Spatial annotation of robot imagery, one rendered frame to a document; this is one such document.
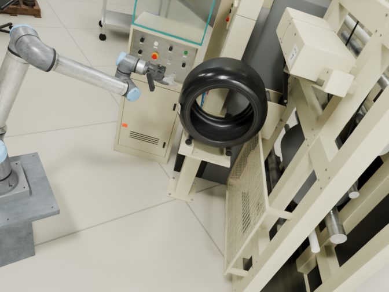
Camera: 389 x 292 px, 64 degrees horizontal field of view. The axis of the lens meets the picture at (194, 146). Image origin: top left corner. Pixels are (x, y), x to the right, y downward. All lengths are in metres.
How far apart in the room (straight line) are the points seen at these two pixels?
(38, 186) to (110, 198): 0.87
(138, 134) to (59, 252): 1.21
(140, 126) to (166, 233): 1.00
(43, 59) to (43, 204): 0.82
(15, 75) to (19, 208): 0.71
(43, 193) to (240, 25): 1.55
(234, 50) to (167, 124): 1.05
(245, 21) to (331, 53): 0.71
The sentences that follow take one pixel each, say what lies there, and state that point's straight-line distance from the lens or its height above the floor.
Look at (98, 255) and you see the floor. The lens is 2.48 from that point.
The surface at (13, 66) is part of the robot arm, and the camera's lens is 1.74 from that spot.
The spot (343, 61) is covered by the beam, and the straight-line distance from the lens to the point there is 1.55.
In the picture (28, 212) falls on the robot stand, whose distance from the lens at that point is 1.95.
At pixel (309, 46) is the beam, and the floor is 1.78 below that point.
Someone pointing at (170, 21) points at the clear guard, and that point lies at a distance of 2.48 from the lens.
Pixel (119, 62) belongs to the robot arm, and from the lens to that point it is 1.92.
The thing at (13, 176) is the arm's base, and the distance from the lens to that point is 1.97.
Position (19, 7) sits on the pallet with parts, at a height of 0.11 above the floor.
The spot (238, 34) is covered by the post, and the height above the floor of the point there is 1.55.
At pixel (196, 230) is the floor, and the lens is 2.73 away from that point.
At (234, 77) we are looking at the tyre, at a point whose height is 1.42.
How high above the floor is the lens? 2.15
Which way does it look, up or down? 38 degrees down
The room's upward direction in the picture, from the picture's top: 20 degrees clockwise
